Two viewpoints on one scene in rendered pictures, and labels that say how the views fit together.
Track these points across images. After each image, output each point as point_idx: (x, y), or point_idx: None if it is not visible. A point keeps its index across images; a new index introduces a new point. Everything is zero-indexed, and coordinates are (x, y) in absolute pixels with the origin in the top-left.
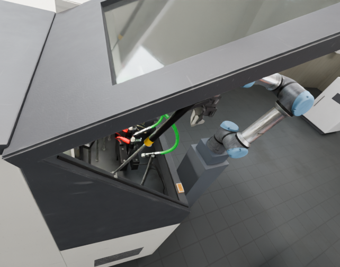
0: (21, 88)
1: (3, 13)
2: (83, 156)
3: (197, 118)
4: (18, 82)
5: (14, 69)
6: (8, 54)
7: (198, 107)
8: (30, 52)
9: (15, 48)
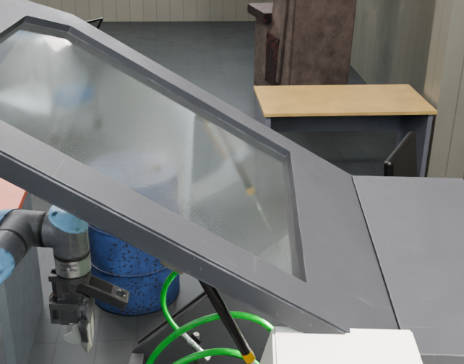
0: (365, 203)
1: None
2: None
3: (92, 315)
4: (369, 206)
5: (381, 217)
6: (400, 233)
7: (90, 302)
8: (381, 238)
9: (399, 241)
